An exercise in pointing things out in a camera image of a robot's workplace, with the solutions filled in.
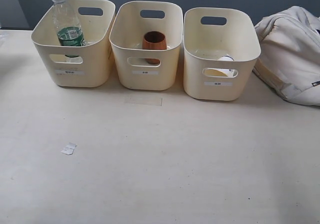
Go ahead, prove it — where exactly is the brown wooden cup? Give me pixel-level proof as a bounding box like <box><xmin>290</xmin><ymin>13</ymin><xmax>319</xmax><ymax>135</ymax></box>
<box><xmin>142</xmin><ymin>31</ymin><xmax>167</xmax><ymax>51</ymax></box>

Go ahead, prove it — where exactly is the white paper cup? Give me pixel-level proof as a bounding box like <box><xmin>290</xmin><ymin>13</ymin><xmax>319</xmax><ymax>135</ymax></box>
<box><xmin>204</xmin><ymin>55</ymin><xmax>236</xmax><ymax>78</ymax></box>

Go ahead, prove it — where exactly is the clear plastic water bottle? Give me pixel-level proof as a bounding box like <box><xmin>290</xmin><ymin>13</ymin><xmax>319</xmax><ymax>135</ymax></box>
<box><xmin>52</xmin><ymin>0</ymin><xmax>86</xmax><ymax>47</ymax></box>

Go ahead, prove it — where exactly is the clear tape strip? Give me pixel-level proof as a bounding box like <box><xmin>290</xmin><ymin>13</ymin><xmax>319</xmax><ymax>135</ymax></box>
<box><xmin>124</xmin><ymin>95</ymin><xmax>163</xmax><ymax>106</ymax></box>

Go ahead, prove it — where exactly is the middle cream plastic bin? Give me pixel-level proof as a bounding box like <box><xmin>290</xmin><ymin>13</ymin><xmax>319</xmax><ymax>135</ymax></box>
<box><xmin>109</xmin><ymin>1</ymin><xmax>183</xmax><ymax>91</ymax></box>

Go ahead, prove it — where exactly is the cream plastic bin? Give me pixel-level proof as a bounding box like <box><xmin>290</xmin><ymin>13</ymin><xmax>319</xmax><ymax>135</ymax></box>
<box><xmin>109</xmin><ymin>1</ymin><xmax>183</xmax><ymax>91</ymax></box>
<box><xmin>183</xmin><ymin>7</ymin><xmax>261</xmax><ymax>101</ymax></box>
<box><xmin>31</xmin><ymin>0</ymin><xmax>116</xmax><ymax>88</ymax></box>

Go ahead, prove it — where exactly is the left cream plastic bin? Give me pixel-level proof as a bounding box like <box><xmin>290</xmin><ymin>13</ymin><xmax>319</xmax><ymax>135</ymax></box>
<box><xmin>31</xmin><ymin>0</ymin><xmax>116</xmax><ymax>88</ymax></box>

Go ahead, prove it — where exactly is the right cream plastic bin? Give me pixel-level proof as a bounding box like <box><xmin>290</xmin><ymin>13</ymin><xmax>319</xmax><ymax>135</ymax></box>
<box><xmin>183</xmin><ymin>7</ymin><xmax>261</xmax><ymax>101</ymax></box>

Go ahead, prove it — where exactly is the small paper scrap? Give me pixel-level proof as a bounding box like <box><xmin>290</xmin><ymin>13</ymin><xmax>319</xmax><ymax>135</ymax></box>
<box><xmin>61</xmin><ymin>142</ymin><xmax>77</xmax><ymax>155</ymax></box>

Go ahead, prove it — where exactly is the white fabric bag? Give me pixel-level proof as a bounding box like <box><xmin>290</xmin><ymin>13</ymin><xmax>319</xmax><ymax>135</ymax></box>
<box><xmin>253</xmin><ymin>6</ymin><xmax>320</xmax><ymax>106</ymax></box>

